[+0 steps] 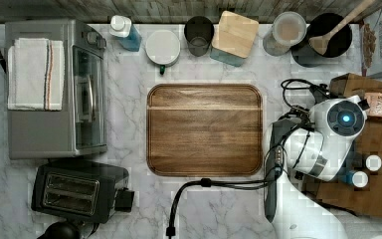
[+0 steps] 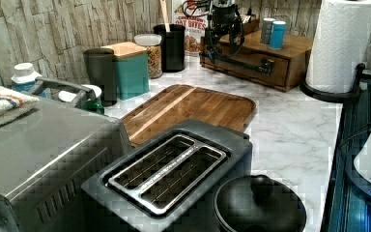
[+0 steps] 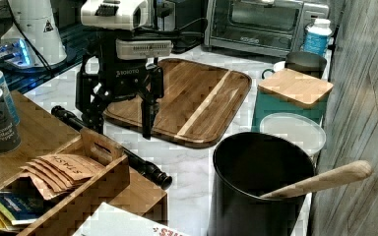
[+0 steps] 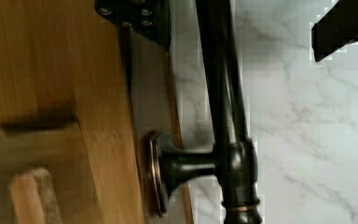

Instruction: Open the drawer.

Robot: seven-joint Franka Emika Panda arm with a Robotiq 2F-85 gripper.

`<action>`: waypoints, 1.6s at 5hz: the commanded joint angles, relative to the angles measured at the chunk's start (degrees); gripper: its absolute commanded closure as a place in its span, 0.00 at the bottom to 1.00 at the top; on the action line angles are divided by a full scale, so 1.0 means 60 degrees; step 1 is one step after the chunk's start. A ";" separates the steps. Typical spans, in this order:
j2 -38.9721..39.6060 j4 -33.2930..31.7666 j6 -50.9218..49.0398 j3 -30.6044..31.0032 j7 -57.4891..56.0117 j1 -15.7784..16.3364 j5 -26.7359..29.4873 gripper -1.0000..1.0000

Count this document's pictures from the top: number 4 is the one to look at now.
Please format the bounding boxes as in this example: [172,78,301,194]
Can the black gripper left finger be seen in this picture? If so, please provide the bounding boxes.
[94,0,172,51]

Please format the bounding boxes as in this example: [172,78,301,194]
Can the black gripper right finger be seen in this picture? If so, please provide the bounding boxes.
[311,0,358,62]

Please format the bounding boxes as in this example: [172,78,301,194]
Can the black drawer handle bar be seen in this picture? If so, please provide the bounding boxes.
[148,0,262,224]

